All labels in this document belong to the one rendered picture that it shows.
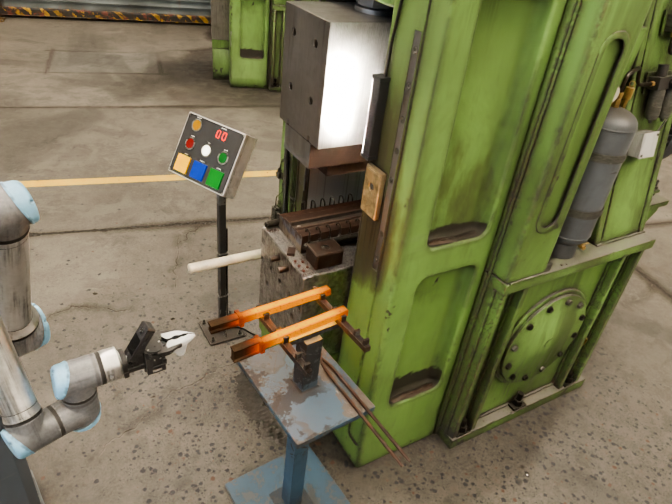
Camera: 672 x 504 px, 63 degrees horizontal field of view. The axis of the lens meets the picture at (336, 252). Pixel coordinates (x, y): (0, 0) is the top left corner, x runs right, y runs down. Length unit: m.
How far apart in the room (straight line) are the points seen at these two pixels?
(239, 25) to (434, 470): 5.28
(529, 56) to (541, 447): 1.84
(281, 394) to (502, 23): 1.31
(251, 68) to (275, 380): 5.28
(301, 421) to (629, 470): 1.76
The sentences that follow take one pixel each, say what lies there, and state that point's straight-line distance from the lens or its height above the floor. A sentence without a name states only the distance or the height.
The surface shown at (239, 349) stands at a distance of 1.58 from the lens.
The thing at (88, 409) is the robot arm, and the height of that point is 0.86.
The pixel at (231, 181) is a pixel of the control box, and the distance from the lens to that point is 2.37.
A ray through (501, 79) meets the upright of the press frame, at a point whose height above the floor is 1.67.
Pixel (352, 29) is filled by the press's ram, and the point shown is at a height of 1.74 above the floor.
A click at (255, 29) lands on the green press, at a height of 0.65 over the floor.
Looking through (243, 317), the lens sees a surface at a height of 0.98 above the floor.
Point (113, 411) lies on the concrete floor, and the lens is 2.79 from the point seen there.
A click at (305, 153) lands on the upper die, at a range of 1.92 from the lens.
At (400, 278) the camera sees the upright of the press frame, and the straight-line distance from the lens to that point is 1.83.
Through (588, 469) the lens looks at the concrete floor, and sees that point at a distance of 2.95.
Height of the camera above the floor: 2.09
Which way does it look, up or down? 34 degrees down
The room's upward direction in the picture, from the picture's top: 8 degrees clockwise
